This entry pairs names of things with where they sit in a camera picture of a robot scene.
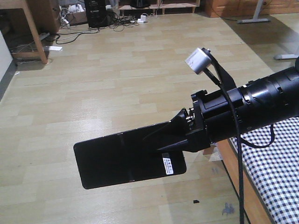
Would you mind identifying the white power adapter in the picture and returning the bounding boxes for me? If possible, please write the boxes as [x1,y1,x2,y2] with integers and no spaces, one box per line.
[137,14,148,23]

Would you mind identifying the wooden table leg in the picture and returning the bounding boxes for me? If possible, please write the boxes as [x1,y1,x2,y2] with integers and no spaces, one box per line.
[12,0,48,64]

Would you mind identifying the black foldable phone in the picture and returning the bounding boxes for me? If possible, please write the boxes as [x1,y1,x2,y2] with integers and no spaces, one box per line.
[73,122,186,189]

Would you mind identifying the black computer tower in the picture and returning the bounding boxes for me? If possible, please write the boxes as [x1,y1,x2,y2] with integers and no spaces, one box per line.
[85,0,108,28]

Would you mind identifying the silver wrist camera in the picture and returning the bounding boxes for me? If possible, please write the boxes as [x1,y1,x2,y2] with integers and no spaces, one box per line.
[185,48,212,75]

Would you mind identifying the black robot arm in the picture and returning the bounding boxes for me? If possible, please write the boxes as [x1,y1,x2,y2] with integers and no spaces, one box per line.
[142,67,299,153]

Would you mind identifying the black white checkered bedsheet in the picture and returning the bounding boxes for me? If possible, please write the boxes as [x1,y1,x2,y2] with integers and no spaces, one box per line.
[242,117,299,224]

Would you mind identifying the tangled black floor cables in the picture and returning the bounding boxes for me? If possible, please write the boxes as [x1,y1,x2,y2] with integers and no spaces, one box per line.
[42,9,145,45]

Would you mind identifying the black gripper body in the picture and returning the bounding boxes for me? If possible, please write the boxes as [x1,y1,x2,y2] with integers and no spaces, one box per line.
[184,88,244,152]

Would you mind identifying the wooden bed frame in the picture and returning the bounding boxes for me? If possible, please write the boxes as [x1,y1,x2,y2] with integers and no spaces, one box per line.
[216,140,273,224]

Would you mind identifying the black braided cable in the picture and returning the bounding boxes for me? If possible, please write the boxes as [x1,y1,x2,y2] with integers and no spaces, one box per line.
[205,50,275,224]

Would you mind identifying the wooden shelf unit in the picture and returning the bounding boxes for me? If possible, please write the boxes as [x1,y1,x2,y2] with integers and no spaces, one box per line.
[118,0,200,15]

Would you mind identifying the wooden wardrobe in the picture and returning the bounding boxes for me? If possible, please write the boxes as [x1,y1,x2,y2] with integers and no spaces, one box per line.
[204,0,299,18]

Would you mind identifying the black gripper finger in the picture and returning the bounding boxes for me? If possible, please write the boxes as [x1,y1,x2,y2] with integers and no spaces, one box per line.
[154,140,189,153]
[143,109,187,140]

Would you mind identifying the white desk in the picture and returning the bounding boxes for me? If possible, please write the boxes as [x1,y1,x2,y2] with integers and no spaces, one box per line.
[237,0,299,60]

